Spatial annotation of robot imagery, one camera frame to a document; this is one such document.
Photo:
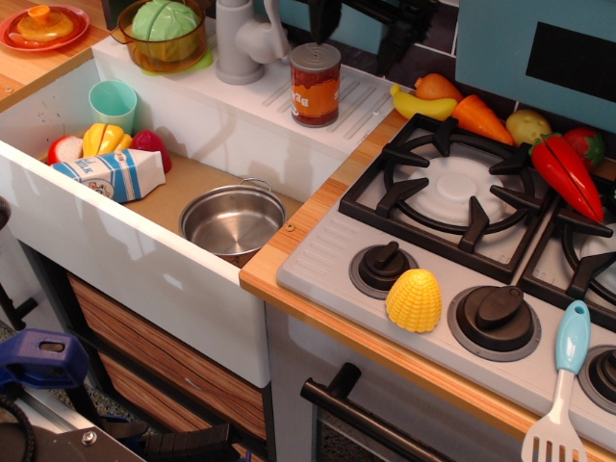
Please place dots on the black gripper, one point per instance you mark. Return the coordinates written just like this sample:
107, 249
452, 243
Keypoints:
407, 23

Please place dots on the toy bean can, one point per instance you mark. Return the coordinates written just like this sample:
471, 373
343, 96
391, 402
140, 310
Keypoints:
315, 84

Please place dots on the orange transparent pot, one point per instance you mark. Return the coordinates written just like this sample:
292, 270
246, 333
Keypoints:
165, 55

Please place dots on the steel pot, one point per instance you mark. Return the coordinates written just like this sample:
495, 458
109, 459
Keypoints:
234, 221

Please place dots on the orange pot lid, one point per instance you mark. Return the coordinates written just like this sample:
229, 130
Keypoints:
44, 24

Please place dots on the yellow toy banana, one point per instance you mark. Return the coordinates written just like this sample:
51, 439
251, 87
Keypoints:
409, 105

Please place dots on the orange toy carrot back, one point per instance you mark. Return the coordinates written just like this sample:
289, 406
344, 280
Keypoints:
436, 86

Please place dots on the orange toy carrot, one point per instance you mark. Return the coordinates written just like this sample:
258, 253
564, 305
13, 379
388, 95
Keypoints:
436, 86
475, 116

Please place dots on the grey toy faucet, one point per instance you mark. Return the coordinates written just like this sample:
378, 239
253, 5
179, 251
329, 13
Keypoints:
245, 44

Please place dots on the orange toy carrot front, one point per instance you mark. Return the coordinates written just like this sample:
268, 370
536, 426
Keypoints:
475, 116

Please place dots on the green mat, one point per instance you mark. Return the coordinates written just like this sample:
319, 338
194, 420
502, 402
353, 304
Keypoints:
205, 61

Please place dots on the toy potato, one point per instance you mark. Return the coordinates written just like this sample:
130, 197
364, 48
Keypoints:
526, 126

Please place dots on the teal toy microwave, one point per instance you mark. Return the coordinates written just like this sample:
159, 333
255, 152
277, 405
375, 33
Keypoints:
558, 56

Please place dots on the green toy cabbage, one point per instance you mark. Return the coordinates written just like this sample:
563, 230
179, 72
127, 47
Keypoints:
163, 20

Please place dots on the red toy chili pepper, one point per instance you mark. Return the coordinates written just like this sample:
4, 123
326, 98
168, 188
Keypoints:
561, 167

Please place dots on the black left stove knob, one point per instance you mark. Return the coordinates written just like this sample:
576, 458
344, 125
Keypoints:
375, 269

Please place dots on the black stove knob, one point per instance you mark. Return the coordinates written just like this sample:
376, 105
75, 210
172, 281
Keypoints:
597, 377
495, 323
375, 269

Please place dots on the red toy fruit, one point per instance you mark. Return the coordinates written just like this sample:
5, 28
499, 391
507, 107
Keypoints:
147, 140

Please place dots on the black left burner grate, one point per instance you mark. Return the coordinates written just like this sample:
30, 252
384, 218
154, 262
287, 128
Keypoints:
466, 198

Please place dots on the black burner grate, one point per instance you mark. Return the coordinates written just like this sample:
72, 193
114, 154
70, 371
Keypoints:
575, 259
466, 198

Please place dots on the toy strawberry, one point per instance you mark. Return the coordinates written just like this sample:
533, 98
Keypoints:
588, 144

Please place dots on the mint green cup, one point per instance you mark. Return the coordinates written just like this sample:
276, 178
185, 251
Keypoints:
114, 102

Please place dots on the white toy sink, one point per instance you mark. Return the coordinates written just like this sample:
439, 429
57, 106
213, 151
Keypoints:
246, 131

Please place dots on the grey toy stove top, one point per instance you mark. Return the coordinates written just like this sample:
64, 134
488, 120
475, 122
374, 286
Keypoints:
318, 269

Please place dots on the yellow toy corn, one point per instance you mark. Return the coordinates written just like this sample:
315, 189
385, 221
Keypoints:
414, 303

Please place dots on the toy milk carton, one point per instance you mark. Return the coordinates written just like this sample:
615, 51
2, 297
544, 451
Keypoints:
123, 176

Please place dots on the yellow toy pepper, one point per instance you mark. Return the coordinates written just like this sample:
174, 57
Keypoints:
102, 138

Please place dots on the red white toy apple half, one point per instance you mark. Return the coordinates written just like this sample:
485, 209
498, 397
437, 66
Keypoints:
65, 149

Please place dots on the black middle stove knob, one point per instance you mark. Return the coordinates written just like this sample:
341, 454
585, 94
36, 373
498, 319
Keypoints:
495, 323

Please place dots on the black right burner grate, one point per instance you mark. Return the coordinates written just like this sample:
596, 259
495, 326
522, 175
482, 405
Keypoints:
575, 259

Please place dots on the black right stove knob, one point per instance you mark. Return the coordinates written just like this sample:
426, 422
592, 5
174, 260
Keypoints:
597, 377

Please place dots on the blue white toy spatula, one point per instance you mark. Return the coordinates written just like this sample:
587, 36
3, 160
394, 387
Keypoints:
553, 437

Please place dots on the blue clamp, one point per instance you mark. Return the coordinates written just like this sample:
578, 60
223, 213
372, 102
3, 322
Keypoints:
43, 360

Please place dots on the black oven door handle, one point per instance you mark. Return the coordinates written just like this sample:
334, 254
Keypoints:
333, 399

